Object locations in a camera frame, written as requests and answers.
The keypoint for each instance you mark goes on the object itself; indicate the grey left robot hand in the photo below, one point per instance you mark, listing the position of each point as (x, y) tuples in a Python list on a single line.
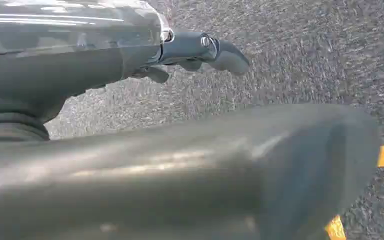
[(178, 185)]

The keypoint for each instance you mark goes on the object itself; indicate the ribbed grey left arm sleeve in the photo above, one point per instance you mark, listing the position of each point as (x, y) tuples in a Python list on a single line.
[(6, 127)]

